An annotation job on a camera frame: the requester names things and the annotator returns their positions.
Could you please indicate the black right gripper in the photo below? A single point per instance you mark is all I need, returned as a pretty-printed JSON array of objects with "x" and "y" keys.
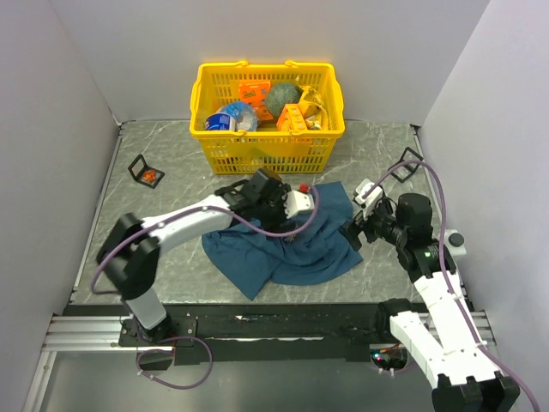
[{"x": 350, "y": 229}]

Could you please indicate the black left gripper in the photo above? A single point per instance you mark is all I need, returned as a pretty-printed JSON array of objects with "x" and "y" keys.
[{"x": 275, "y": 226}]

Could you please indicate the blue t-shirt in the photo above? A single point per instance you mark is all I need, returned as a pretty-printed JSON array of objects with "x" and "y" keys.
[{"x": 249, "y": 260}]

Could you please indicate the orange leaf brooch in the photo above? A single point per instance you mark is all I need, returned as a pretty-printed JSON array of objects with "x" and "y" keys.
[{"x": 149, "y": 175}]

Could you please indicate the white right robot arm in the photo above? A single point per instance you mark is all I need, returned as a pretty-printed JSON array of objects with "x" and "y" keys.
[{"x": 461, "y": 375}]

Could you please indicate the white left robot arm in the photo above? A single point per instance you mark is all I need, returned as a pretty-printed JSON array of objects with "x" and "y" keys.
[{"x": 130, "y": 255}]

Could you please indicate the black right stand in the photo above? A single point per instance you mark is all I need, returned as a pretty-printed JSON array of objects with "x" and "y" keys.
[{"x": 406, "y": 166}]

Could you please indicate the black stand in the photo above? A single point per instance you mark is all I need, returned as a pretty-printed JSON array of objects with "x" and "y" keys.
[
  {"x": 138, "y": 167},
  {"x": 406, "y": 166}
]

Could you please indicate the orange cracker box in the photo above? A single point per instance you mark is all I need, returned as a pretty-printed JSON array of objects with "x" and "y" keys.
[{"x": 291, "y": 118}]

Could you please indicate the yellow plastic basket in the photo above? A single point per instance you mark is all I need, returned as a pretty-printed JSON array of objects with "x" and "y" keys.
[{"x": 242, "y": 151}]

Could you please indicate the blue white can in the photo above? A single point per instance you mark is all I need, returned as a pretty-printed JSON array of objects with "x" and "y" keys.
[{"x": 233, "y": 117}]

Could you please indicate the yellow snack bag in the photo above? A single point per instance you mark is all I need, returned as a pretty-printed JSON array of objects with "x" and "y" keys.
[{"x": 312, "y": 108}]

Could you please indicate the green avocado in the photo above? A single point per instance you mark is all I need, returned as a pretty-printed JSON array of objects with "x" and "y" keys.
[{"x": 281, "y": 94}]

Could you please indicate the orange snack box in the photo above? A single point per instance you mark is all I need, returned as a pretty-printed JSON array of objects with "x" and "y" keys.
[{"x": 255, "y": 95}]

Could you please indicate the black left stand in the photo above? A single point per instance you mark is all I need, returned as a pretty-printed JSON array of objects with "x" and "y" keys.
[{"x": 138, "y": 167}]

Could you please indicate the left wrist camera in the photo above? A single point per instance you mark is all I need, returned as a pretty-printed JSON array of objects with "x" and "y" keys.
[{"x": 299, "y": 201}]

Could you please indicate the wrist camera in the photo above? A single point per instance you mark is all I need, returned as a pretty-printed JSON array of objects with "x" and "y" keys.
[
  {"x": 366, "y": 195},
  {"x": 299, "y": 201}
]

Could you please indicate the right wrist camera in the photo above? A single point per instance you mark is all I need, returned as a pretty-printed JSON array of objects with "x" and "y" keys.
[{"x": 366, "y": 195}]

